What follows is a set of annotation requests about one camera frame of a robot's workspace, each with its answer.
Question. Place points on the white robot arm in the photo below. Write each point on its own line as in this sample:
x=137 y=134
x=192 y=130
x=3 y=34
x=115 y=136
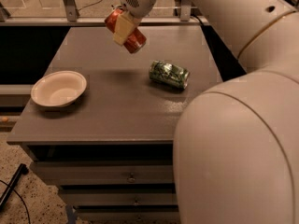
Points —
x=236 y=146

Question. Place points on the white paper bowl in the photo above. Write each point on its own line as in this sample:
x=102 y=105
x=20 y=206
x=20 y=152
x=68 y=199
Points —
x=58 y=89

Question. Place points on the middle grey drawer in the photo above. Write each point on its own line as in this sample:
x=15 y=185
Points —
x=93 y=198

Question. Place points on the bottom grey drawer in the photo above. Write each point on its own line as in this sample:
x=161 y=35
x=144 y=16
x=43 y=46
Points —
x=128 y=214

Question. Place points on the grey drawer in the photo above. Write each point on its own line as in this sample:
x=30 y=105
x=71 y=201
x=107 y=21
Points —
x=93 y=198
x=69 y=173
x=128 y=214

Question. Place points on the top grey drawer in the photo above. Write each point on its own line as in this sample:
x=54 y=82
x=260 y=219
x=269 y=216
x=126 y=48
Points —
x=69 y=173

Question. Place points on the metal railing frame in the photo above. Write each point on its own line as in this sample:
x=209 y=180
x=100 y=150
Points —
x=89 y=12

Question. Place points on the red coke can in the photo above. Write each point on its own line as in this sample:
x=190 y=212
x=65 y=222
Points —
x=136 y=39

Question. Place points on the grey drawer cabinet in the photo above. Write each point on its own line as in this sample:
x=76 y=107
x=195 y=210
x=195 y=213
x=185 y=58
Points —
x=123 y=117

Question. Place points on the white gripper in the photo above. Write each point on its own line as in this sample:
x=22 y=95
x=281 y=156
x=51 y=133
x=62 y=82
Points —
x=135 y=4

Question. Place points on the green crushed soda can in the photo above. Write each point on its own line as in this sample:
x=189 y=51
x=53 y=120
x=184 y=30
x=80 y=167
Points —
x=169 y=74

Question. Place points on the black rod on floor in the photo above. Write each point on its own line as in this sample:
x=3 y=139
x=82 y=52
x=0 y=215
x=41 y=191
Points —
x=11 y=185

